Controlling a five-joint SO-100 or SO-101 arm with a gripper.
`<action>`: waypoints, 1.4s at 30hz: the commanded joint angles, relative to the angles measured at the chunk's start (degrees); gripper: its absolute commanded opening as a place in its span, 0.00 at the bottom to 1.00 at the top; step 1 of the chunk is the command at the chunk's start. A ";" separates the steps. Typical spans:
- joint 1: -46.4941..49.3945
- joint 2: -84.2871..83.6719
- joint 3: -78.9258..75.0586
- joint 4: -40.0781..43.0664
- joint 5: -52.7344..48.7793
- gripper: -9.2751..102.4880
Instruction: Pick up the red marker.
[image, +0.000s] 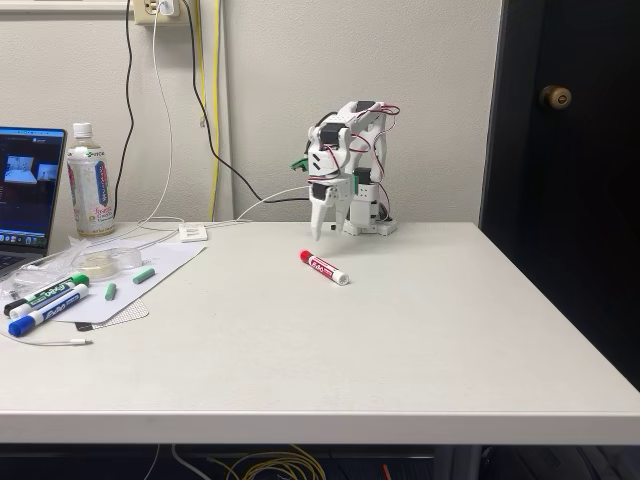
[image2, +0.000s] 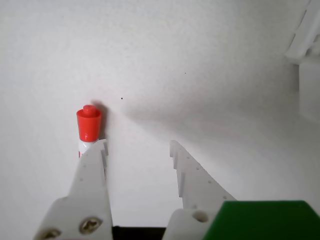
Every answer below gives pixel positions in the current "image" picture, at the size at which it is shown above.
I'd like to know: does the red dry-erase marker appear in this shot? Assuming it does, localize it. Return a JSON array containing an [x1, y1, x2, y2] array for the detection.
[[299, 249, 350, 287]]

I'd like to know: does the green dry-erase marker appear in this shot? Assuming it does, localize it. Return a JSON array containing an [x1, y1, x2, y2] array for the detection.
[[9, 272, 91, 321]]

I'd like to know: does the blue dry-erase marker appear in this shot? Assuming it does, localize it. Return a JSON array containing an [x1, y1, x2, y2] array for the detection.
[[7, 283, 90, 339]]

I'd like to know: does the white adapter box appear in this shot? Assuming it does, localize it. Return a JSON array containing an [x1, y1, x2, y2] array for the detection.
[[178, 223, 209, 244]]

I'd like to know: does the white sheet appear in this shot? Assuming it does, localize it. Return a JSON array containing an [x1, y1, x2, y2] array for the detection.
[[49, 239, 209, 325]]

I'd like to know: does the clear plastic dish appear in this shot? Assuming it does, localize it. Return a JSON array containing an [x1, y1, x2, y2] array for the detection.
[[72, 247, 144, 280]]

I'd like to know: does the white mesh pad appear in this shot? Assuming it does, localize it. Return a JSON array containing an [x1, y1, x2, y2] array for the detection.
[[92, 298, 151, 330]]

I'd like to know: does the beige tape roll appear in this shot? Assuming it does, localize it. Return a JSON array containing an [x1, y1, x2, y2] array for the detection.
[[79, 252, 124, 279]]

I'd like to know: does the plastic tea bottle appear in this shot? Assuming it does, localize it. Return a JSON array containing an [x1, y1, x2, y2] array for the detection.
[[66, 122, 117, 238]]

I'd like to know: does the black door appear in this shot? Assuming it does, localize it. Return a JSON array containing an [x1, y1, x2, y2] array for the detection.
[[478, 0, 640, 391]]

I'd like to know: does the brass door knob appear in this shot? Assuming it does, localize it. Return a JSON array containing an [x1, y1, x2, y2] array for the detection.
[[538, 83, 574, 110]]

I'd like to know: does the clear plastic bag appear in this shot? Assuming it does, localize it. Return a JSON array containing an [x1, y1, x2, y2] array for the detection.
[[0, 237, 91, 301]]

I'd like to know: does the grey table leg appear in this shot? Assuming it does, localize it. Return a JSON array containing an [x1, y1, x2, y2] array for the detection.
[[432, 446, 484, 480]]

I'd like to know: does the grey laptop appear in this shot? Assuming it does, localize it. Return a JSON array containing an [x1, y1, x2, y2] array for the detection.
[[0, 126, 68, 279]]

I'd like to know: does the white robot usb cable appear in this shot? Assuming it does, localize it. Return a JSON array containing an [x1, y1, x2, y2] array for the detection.
[[202, 184, 312, 231]]

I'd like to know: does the black camera cable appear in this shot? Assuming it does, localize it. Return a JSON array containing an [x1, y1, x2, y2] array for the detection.
[[179, 0, 336, 204]]

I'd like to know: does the white charger cable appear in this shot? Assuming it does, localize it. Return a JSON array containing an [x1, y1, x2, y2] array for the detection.
[[114, 9, 186, 246]]

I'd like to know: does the black power cable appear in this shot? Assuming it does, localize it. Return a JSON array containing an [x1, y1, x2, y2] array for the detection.
[[112, 0, 136, 221]]

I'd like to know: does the yellow cable bundle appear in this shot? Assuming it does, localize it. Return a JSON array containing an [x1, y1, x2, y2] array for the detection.
[[207, 447, 326, 480]]

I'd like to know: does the beige wall outlet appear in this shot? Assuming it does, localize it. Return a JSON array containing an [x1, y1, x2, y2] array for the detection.
[[133, 0, 182, 27]]

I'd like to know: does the white loose cable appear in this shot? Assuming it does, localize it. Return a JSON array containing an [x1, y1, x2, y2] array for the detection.
[[0, 332, 95, 349]]

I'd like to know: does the white cable under table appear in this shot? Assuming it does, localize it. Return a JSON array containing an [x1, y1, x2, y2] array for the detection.
[[172, 444, 211, 480]]

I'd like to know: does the white wall trim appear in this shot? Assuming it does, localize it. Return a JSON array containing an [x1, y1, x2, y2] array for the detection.
[[0, 0, 130, 12]]

